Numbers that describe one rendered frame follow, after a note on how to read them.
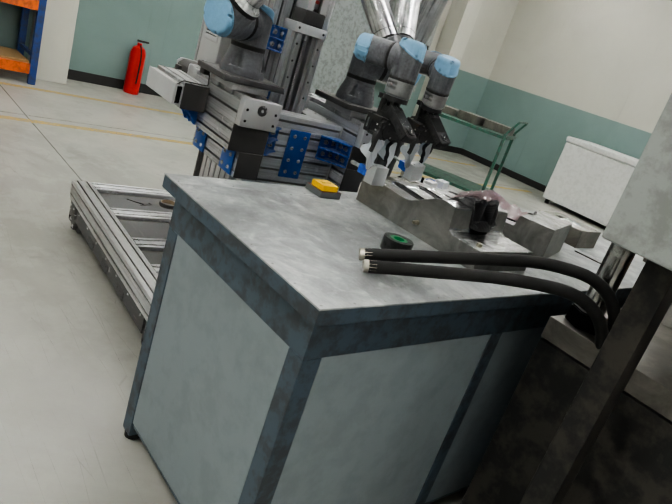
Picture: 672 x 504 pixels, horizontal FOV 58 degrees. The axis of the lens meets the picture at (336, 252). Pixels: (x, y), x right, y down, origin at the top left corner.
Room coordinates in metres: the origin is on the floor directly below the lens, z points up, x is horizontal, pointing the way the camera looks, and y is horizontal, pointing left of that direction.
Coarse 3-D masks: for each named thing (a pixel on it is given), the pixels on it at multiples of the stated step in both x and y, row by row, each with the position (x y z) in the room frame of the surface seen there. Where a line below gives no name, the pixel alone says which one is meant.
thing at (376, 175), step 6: (354, 162) 1.79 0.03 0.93; (360, 168) 1.75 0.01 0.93; (372, 168) 1.71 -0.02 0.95; (378, 168) 1.70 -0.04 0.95; (384, 168) 1.72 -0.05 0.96; (366, 174) 1.72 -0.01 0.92; (372, 174) 1.71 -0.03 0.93; (378, 174) 1.71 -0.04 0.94; (384, 174) 1.73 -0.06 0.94; (366, 180) 1.72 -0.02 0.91; (372, 180) 1.70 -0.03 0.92; (378, 180) 1.72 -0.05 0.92; (384, 180) 1.73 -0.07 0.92
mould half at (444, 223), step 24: (360, 192) 1.90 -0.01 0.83; (384, 192) 1.83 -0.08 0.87; (384, 216) 1.81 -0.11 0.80; (408, 216) 1.74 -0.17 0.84; (432, 216) 1.69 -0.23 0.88; (456, 216) 1.65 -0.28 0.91; (504, 216) 1.81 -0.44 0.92; (432, 240) 1.66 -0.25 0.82; (456, 240) 1.61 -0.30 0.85; (480, 240) 1.67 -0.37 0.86; (504, 240) 1.76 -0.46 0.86
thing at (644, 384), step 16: (560, 320) 1.45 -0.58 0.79; (544, 336) 1.45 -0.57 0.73; (560, 336) 1.42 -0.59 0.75; (576, 336) 1.40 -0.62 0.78; (592, 336) 1.41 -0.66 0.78; (656, 336) 1.58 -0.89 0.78; (576, 352) 1.38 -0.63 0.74; (592, 352) 1.36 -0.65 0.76; (656, 352) 1.45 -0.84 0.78; (640, 368) 1.30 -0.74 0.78; (656, 368) 1.34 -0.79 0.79; (640, 384) 1.27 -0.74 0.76; (656, 384) 1.25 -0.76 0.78; (640, 400) 1.26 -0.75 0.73; (656, 400) 1.24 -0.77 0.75
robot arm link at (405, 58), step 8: (408, 40) 1.72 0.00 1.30; (392, 48) 1.73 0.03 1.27; (400, 48) 1.73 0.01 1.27; (408, 48) 1.71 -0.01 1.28; (416, 48) 1.71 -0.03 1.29; (424, 48) 1.73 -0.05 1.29; (392, 56) 1.73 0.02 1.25; (400, 56) 1.72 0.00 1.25; (408, 56) 1.71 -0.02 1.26; (416, 56) 1.71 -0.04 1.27; (424, 56) 1.75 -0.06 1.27; (392, 64) 1.73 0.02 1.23; (400, 64) 1.72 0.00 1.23; (408, 64) 1.71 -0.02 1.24; (416, 64) 1.72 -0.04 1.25; (392, 72) 1.73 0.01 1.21; (400, 72) 1.71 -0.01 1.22; (408, 72) 1.71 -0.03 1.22; (416, 72) 1.73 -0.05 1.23; (400, 80) 1.71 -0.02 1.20; (408, 80) 1.71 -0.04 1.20
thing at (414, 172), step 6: (396, 156) 2.09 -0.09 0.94; (402, 162) 2.03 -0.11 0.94; (414, 162) 2.02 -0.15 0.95; (402, 168) 2.03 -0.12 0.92; (408, 168) 2.01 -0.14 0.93; (414, 168) 1.99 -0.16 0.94; (420, 168) 2.01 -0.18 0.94; (408, 174) 2.00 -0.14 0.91; (414, 174) 2.00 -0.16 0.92; (420, 174) 2.02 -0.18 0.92; (414, 180) 2.01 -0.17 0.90
